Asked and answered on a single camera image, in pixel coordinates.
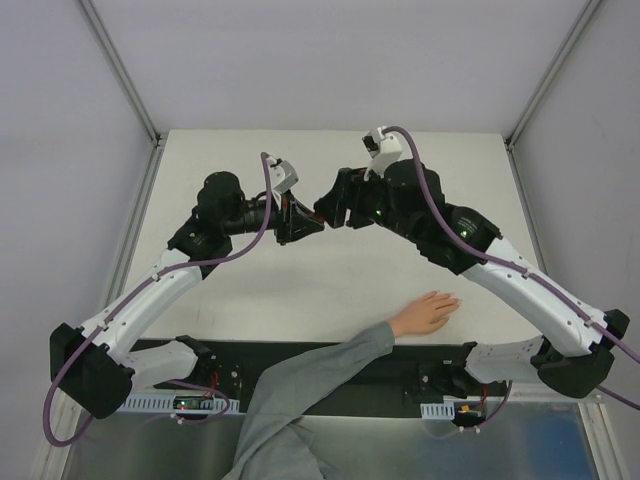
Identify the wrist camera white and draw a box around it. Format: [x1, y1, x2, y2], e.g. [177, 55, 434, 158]
[266, 154, 299, 194]
[362, 127, 403, 181]

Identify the mannequin hand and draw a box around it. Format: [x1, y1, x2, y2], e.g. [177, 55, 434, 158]
[388, 291, 461, 338]

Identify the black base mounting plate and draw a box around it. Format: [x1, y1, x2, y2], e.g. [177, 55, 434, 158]
[134, 339, 516, 419]

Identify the aluminium frame post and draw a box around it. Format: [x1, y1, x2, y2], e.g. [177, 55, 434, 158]
[503, 0, 606, 151]
[74, 0, 169, 149]

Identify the grey sleeved forearm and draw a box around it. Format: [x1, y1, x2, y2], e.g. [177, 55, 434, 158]
[225, 322, 395, 479]

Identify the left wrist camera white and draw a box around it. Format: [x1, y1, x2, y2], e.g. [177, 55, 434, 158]
[266, 154, 299, 194]

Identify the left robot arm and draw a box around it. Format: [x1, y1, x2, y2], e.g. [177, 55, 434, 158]
[49, 160, 324, 419]

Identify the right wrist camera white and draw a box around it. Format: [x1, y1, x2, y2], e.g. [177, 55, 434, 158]
[362, 127, 403, 181]

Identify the red nail polish bottle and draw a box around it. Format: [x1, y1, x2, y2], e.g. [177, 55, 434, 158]
[313, 212, 326, 225]

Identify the aluminium frame post left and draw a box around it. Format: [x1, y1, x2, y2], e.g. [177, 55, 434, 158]
[74, 0, 169, 149]

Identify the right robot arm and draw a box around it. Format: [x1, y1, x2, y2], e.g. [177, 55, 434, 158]
[314, 160, 629, 399]

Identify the aluminium frame post right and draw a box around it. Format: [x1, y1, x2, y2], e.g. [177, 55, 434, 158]
[503, 0, 606, 151]

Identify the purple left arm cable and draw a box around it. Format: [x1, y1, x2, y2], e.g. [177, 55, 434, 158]
[43, 150, 281, 446]

